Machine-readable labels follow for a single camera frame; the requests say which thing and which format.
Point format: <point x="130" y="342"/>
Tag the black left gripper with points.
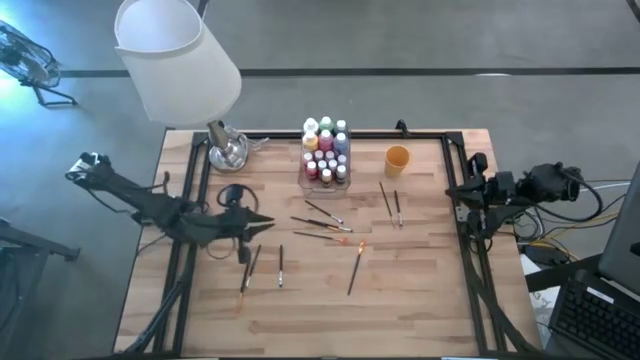
<point x="232" y="227"/>

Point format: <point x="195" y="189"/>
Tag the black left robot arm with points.
<point x="145" y="205"/>

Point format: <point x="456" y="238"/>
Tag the large yellow paint bottle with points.
<point x="310" y="141"/>

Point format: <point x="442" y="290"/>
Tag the long paintbrush orange bristles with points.
<point x="356" y="270"/>

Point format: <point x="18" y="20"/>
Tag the small magenta paint bottle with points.
<point x="333" y="164"/>

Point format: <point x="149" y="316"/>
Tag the grey side table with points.
<point x="30" y="242"/>

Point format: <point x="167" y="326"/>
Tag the black floor fan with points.
<point x="30" y="65"/>

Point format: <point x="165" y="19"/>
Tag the small red-orange paint bottle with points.
<point x="311" y="170"/>

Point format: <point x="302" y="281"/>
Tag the large pink paint bottle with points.
<point x="325" y="140"/>

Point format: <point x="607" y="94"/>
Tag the thin black paintbrush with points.
<point x="252" y="265"/>

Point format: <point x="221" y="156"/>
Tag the large blue paint bottle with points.
<point x="341" y="142"/>

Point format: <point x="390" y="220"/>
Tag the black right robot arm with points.
<point x="545" y="185"/>

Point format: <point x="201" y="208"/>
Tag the clear plastic bin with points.
<point x="320" y="190"/>

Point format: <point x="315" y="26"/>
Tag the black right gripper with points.
<point x="502" y="187"/>

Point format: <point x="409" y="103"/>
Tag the large paint bottles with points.
<point x="341" y="124"/>

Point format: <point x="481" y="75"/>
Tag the fan paintbrush orange bristles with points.
<point x="315" y="235"/>

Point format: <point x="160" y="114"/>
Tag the small grey paint bottle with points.
<point x="341" y="173"/>

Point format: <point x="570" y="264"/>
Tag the black keyboard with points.
<point x="595" y="315"/>

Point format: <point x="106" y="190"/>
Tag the black paintbrush silver ferrule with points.
<point x="332" y="226"/>
<point x="324" y="211"/>
<point x="281" y="265"/>

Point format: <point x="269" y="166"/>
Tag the black desk bar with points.
<point x="560" y="275"/>

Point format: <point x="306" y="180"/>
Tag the large white paint bottle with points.
<point x="310" y="123"/>

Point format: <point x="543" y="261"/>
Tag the black power box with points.
<point x="547" y="255"/>

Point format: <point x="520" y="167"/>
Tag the small pink paint bottle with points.
<point x="329" y="155"/>

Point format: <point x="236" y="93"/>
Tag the yellow plastic cup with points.
<point x="397" y="160"/>

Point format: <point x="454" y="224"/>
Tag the large light green paint bottle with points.
<point x="326" y="121"/>

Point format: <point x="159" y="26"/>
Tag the small light brown paint bottle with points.
<point x="318" y="155"/>

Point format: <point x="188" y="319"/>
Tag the black clamp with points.
<point x="401" y="127"/>

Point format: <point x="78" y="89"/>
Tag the silver lamp white shade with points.
<point x="177" y="65"/>

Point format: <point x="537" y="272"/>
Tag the small purple paint bottle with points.
<point x="342" y="159"/>

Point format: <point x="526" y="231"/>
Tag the small orange paint bottle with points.
<point x="307" y="157"/>

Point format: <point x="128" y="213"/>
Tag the small dark olive paint bottle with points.
<point x="322" y="164"/>

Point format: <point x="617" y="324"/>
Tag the white printed paper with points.
<point x="537" y="300"/>

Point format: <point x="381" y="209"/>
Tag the grey monitor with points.
<point x="622" y="235"/>

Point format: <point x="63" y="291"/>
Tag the small yellow paint bottle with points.
<point x="326" y="176"/>

